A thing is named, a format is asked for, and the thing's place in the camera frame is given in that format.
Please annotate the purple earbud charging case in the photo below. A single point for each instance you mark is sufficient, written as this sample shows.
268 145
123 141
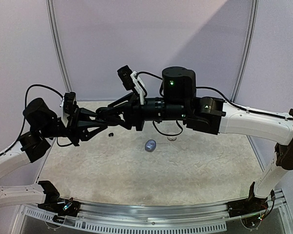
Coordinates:
150 145

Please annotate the aluminium front rail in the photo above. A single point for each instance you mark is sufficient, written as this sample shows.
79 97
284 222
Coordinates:
101 218

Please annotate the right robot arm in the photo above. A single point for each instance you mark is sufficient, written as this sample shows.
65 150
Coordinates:
205 114

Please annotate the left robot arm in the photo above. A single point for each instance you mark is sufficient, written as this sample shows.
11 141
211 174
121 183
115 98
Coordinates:
33 145

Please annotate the aluminium frame post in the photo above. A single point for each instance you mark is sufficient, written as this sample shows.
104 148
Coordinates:
57 44
246 49

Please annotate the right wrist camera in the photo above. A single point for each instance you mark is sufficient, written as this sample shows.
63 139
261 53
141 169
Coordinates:
131 81

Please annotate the right aluminium frame post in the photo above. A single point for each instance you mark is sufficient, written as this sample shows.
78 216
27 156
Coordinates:
246 49

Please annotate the left aluminium frame post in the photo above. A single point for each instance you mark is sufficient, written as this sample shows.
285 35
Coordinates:
57 44

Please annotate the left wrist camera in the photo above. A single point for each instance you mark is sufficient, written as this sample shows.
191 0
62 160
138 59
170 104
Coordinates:
68 106

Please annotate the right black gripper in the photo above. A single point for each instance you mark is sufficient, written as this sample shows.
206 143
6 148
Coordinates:
138 113

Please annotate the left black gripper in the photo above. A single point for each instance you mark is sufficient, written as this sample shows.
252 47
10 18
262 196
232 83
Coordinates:
74 132

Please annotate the black oval charging case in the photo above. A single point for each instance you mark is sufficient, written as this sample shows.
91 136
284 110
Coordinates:
102 112

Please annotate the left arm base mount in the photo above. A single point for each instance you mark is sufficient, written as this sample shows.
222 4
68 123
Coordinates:
62 207

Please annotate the white round charging case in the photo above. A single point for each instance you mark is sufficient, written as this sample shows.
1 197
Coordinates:
172 138

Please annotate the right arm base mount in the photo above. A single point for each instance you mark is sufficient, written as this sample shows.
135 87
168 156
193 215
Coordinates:
249 205

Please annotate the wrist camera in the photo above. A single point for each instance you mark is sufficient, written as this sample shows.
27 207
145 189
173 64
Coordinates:
68 106
131 81

